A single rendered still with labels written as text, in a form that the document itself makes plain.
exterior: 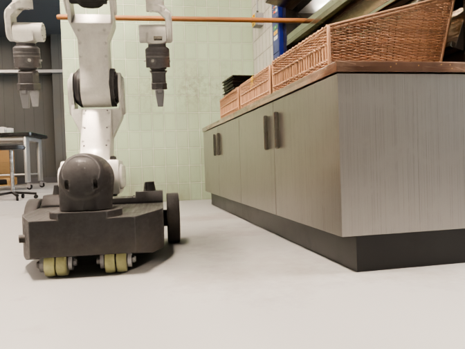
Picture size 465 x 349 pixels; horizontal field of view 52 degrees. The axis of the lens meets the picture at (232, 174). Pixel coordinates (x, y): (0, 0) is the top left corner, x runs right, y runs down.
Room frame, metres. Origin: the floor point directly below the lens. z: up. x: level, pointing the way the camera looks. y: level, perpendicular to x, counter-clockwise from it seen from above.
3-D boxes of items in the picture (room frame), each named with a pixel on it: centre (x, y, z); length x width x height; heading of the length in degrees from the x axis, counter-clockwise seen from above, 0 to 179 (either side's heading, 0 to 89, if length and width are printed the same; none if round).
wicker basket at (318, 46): (1.83, -0.47, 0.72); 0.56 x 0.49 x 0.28; 14
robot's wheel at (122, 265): (1.43, 0.34, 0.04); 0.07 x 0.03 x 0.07; 8
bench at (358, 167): (2.54, -0.30, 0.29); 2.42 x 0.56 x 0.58; 12
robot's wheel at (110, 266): (1.42, 0.37, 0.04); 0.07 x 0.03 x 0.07; 8
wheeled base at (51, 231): (1.67, 0.47, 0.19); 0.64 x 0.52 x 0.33; 8
